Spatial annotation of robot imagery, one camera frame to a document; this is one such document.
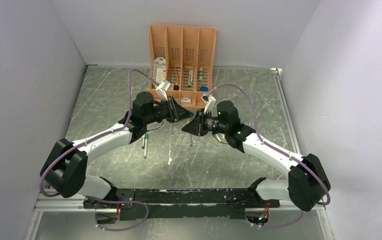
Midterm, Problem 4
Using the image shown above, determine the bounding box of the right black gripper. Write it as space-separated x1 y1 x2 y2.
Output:
182 108 228 137

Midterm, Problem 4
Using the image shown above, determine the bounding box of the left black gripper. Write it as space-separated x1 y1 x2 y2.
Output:
144 95 194 125

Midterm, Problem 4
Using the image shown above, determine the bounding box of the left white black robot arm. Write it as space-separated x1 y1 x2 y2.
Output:
40 91 193 208

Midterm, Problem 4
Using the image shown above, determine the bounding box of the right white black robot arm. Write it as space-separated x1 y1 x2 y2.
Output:
182 100 331 212

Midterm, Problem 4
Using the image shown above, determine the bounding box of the green cap pen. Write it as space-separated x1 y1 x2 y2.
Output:
143 133 149 159

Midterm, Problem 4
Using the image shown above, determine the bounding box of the small white box in organizer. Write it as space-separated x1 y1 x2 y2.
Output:
180 97 192 103

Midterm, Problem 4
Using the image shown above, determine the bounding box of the blue object in organizer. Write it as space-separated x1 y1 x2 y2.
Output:
199 86 209 92

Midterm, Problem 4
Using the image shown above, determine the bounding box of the white packet in organizer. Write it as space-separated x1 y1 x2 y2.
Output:
153 57 167 84

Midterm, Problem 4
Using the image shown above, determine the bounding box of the orange desk organizer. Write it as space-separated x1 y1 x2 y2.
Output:
148 24 216 112

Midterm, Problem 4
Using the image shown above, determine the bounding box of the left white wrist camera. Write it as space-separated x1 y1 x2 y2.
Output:
155 80 171 102

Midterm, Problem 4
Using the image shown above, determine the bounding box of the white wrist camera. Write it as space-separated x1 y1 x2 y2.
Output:
201 94 216 114
155 80 171 102

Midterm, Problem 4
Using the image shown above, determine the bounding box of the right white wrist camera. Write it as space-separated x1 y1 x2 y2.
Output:
201 94 216 114

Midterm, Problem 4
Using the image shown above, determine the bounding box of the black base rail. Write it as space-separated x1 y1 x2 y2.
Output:
83 187 280 221

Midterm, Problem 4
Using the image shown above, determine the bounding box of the aluminium frame rail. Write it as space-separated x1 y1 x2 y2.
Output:
270 67 327 213

